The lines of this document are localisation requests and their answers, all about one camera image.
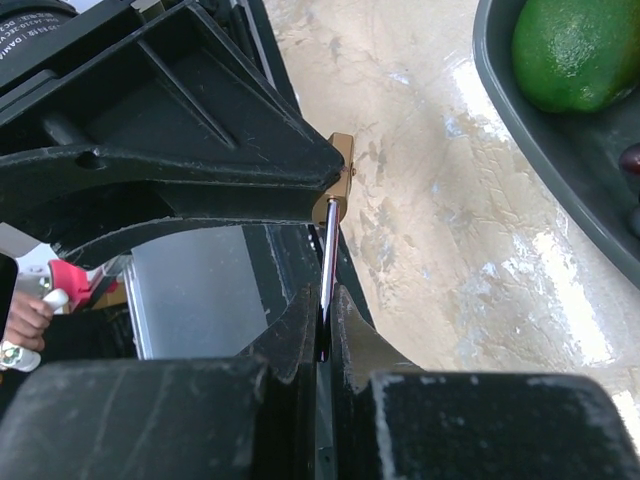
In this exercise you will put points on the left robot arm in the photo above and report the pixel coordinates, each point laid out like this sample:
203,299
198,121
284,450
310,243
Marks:
138,119

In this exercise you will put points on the person hand in background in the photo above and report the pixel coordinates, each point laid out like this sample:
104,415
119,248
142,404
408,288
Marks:
28,319

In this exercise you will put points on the green lime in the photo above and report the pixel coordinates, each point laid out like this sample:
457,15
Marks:
576,56

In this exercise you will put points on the grey fruit tray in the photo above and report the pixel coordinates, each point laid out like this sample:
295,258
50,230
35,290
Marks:
576,156

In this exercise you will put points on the purple grape bunch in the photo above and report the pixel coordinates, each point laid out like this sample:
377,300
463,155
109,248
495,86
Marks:
628,164

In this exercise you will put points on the small brass padlock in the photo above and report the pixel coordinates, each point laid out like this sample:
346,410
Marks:
328,212

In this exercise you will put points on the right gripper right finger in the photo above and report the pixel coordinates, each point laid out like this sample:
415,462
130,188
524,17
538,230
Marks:
395,420

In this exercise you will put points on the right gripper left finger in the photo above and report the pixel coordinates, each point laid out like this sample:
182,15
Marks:
250,416

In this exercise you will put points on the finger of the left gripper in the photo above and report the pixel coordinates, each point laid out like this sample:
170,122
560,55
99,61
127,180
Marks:
138,119

